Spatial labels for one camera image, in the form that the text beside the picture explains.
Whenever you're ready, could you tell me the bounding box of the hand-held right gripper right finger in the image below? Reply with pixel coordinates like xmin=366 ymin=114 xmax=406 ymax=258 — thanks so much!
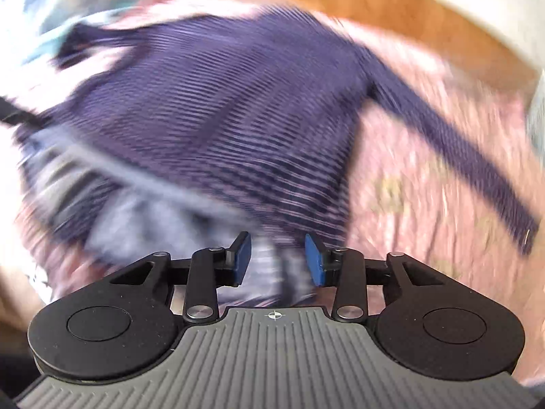
xmin=304 ymin=233 xmax=443 ymax=323

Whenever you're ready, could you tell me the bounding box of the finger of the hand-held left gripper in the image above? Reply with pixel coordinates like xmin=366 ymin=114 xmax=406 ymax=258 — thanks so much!
xmin=0 ymin=96 xmax=41 ymax=128

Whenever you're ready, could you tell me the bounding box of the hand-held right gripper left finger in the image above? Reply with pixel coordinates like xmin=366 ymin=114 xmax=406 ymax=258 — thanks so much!
xmin=111 ymin=231 xmax=253 ymax=323

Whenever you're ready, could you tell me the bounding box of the blue checked shirt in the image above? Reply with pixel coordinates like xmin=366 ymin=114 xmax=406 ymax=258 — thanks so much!
xmin=15 ymin=6 xmax=541 ymax=307

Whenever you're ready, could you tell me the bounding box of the clear bubble wrap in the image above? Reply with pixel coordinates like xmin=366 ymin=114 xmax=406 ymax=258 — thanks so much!
xmin=0 ymin=0 xmax=171 ymax=64

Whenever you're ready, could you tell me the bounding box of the pink bear print quilt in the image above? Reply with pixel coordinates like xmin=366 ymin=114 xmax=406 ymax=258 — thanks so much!
xmin=0 ymin=0 xmax=545 ymax=386

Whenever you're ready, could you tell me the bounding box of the wooden headboard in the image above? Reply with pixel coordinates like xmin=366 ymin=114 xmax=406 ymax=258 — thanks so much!
xmin=170 ymin=0 xmax=539 ymax=90

